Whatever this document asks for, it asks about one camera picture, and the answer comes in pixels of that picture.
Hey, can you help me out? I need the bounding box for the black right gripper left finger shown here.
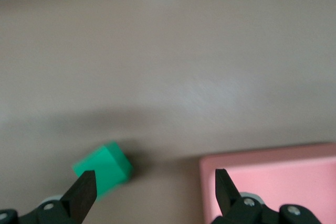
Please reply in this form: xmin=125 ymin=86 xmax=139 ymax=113
xmin=0 ymin=170 xmax=98 ymax=224

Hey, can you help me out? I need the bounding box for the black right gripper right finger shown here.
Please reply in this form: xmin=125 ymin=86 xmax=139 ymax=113
xmin=209 ymin=168 xmax=323 ymax=224

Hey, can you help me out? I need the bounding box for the green foam cube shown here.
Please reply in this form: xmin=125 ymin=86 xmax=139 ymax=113
xmin=72 ymin=141 xmax=134 ymax=202

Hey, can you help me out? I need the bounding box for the pink plastic bin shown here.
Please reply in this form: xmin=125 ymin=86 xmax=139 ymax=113
xmin=198 ymin=142 xmax=336 ymax=224

